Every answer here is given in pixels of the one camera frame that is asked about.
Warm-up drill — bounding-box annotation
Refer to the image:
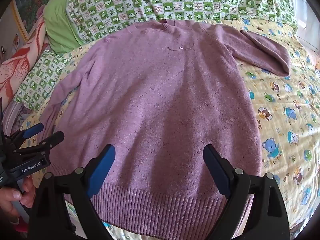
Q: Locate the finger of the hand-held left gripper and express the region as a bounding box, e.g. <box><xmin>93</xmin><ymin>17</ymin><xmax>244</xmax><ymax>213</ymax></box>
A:
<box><xmin>12</xmin><ymin>131</ymin><xmax>65</xmax><ymax>156</ymax></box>
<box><xmin>5</xmin><ymin>122</ymin><xmax>44</xmax><ymax>145</ymax></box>

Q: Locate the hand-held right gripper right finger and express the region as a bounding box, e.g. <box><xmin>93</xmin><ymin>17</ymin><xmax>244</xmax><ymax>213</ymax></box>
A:
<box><xmin>203</xmin><ymin>144</ymin><xmax>290</xmax><ymax>240</ymax></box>

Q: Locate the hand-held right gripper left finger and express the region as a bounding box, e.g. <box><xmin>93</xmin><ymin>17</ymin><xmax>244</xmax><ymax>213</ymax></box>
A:
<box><xmin>29</xmin><ymin>144</ymin><xmax>116</xmax><ymax>240</ymax></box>

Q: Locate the purple knitted sweater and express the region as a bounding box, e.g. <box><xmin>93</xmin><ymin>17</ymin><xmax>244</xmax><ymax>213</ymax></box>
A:
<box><xmin>37</xmin><ymin>20</ymin><xmax>292</xmax><ymax>238</ymax></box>

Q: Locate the person's left hand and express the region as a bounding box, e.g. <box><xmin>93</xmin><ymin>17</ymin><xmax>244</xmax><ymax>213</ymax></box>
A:
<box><xmin>0</xmin><ymin>177</ymin><xmax>37</xmax><ymax>227</ymax></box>

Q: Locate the purple striped cloth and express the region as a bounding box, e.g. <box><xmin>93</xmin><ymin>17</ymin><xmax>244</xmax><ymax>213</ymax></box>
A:
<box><xmin>2</xmin><ymin>102</ymin><xmax>28</xmax><ymax>135</ymax></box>

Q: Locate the green checkered pillow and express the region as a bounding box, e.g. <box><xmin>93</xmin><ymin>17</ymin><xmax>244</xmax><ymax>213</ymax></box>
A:
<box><xmin>14</xmin><ymin>49</ymin><xmax>72</xmax><ymax>112</ymax></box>

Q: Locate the pink floral blanket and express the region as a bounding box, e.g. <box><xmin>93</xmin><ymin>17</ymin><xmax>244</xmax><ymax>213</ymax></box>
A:
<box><xmin>0</xmin><ymin>15</ymin><xmax>52</xmax><ymax>105</ymax></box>

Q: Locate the yellow bear print blanket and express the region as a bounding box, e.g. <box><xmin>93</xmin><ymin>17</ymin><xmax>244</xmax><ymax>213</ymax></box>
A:
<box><xmin>20</xmin><ymin>17</ymin><xmax>320</xmax><ymax>240</ymax></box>

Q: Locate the plain green cloth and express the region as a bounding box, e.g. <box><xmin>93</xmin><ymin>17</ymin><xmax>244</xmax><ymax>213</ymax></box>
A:
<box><xmin>43</xmin><ymin>0</ymin><xmax>88</xmax><ymax>54</ymax></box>

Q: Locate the framed wall picture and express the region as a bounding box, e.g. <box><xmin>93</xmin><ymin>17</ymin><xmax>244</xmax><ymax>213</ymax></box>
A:
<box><xmin>10</xmin><ymin>0</ymin><xmax>73</xmax><ymax>43</ymax></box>

